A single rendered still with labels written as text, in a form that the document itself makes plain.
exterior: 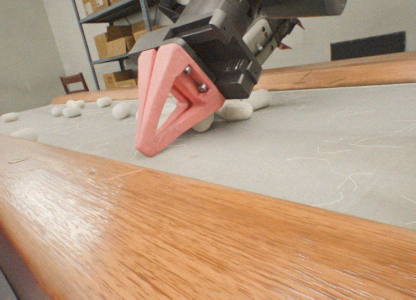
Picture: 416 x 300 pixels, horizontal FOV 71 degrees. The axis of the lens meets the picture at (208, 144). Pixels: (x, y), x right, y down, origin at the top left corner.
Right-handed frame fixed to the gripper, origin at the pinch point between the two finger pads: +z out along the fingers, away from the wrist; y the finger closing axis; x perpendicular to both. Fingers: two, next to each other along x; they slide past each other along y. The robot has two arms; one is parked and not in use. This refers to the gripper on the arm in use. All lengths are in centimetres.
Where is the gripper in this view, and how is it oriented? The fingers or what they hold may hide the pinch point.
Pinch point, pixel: (148, 143)
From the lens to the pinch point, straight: 22.5
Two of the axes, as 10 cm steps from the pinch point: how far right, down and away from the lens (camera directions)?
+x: 5.7, 5.1, 6.4
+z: -4.1, 8.6, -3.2
